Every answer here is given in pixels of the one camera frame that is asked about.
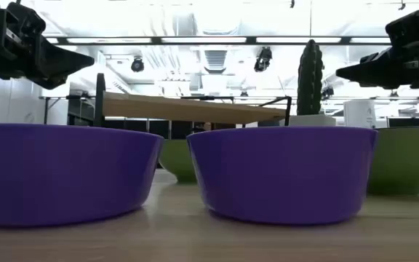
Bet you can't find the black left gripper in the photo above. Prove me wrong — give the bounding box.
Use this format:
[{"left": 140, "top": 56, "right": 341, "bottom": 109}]
[{"left": 0, "top": 0, "right": 95, "bottom": 90}]

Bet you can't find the green bowl with floral inside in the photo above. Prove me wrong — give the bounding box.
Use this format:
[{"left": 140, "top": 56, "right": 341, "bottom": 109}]
[
  {"left": 158, "top": 139, "right": 198, "bottom": 184},
  {"left": 367, "top": 126, "right": 419, "bottom": 196}
]

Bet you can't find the violet-blue mini bowl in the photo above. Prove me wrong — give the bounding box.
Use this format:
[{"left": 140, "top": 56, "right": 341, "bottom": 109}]
[
  {"left": 0, "top": 122, "right": 165, "bottom": 227},
  {"left": 186, "top": 126, "right": 378, "bottom": 225}
]

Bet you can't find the white cylindrical column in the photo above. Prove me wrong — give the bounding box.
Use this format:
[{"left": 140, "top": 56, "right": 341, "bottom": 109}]
[{"left": 343, "top": 100, "right": 377, "bottom": 129}]

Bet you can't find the black ceiling spotlight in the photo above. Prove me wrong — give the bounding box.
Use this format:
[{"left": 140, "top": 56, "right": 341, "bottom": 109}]
[
  {"left": 321, "top": 85, "right": 335, "bottom": 101},
  {"left": 130, "top": 57, "right": 145, "bottom": 73},
  {"left": 253, "top": 46, "right": 273, "bottom": 73}
]

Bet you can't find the green cactus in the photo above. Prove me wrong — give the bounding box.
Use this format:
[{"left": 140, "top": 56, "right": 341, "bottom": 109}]
[{"left": 296, "top": 39, "right": 324, "bottom": 116}]

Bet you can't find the wooden shelf with black legs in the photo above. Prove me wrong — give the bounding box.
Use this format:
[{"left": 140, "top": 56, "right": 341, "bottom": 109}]
[{"left": 93, "top": 72, "right": 292, "bottom": 128}]

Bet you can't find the black frame desk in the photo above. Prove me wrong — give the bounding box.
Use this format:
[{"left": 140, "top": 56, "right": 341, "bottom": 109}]
[{"left": 39, "top": 94, "right": 97, "bottom": 125}]

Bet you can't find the black overhead frame bar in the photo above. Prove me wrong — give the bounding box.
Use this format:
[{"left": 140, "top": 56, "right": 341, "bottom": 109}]
[{"left": 45, "top": 35, "right": 392, "bottom": 46}]

